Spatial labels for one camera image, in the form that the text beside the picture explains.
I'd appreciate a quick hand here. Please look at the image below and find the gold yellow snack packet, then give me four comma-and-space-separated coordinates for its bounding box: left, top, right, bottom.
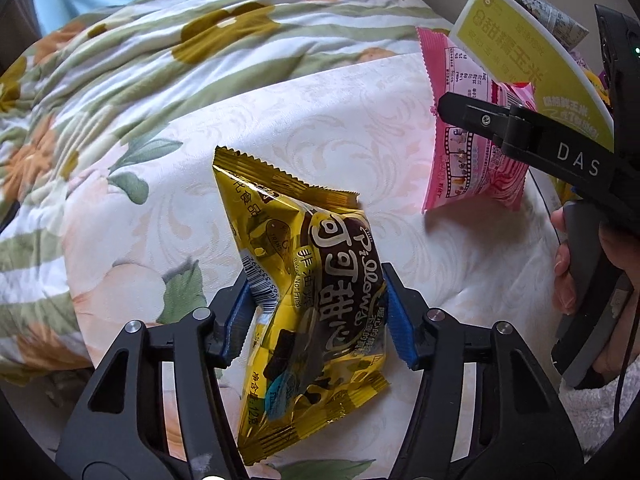
212, 146, 391, 466

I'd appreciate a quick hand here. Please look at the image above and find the yellow green cardboard box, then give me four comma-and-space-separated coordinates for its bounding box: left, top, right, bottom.
447, 0, 616, 153

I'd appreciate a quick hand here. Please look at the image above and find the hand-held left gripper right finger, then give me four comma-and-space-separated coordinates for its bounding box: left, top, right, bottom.
381, 261, 585, 480

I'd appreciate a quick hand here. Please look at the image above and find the person's right hand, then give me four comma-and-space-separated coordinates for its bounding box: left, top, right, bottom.
550, 207, 640, 376

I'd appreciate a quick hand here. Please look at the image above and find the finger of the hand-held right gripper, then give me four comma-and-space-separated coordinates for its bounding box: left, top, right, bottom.
437, 91, 621, 196

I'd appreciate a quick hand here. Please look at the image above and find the black cable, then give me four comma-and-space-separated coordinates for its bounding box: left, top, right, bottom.
612, 345, 632, 431

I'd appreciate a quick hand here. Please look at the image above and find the white embossed bed sheet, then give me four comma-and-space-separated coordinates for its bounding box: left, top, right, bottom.
0, 52, 566, 480

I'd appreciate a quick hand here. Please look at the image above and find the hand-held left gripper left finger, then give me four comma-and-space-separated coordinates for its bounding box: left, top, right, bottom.
55, 279, 252, 480

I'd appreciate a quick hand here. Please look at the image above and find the floral striped blanket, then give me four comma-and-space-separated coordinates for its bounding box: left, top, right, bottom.
0, 0, 451, 386

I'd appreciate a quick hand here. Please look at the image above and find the pink snack packet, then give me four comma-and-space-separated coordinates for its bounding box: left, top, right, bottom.
416, 26, 538, 215

